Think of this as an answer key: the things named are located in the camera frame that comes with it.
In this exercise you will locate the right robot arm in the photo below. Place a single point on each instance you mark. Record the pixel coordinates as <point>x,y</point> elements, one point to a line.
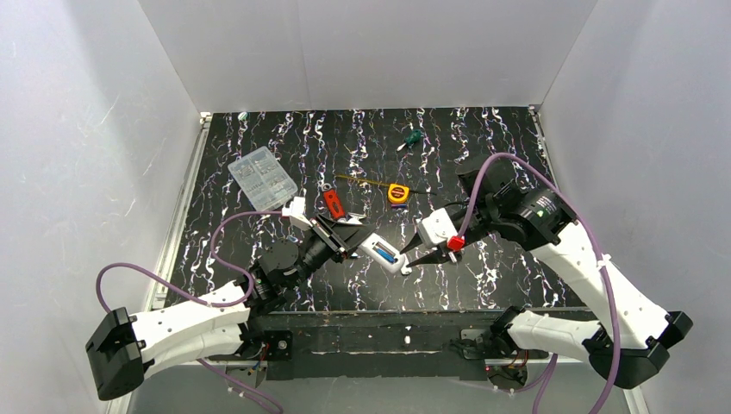
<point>627,341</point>

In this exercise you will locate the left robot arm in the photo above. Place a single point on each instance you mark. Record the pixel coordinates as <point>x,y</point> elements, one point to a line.
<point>128,348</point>

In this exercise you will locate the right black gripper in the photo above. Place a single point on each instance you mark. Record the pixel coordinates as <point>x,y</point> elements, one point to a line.
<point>480,222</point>

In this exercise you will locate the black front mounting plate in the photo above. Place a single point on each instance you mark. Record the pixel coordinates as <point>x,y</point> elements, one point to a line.
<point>478,352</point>

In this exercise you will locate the white remote control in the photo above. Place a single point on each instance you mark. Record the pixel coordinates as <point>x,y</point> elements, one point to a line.
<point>400,267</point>

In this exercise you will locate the clear plastic screw box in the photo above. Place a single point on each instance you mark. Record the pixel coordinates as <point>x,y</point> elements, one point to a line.
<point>264,181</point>

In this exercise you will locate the red adjustable wrench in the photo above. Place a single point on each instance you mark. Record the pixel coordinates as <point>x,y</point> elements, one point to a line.
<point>336,208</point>

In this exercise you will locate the yellow tape measure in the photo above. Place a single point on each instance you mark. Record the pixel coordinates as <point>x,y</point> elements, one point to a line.
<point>396,193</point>

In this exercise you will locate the blue AAA battery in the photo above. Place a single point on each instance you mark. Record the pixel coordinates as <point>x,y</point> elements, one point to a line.
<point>386,254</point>

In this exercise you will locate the green handled screwdriver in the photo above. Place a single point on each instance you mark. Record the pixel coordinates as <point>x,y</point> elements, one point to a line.
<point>411,139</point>

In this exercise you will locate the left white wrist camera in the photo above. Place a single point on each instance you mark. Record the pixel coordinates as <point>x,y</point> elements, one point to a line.
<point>295,212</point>

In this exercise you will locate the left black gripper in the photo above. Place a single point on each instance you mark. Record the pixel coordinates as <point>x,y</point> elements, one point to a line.
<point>330,235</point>

